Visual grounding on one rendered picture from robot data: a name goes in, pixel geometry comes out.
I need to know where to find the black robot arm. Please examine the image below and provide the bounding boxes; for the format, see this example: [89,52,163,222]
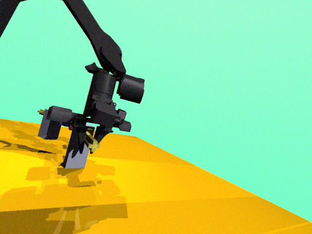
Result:
[0,0,145,128]

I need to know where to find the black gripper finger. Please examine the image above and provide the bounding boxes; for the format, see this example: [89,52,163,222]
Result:
[94,126,114,143]
[70,122,88,154]

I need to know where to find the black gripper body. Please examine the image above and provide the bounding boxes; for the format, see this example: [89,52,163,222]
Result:
[46,90,132,132]

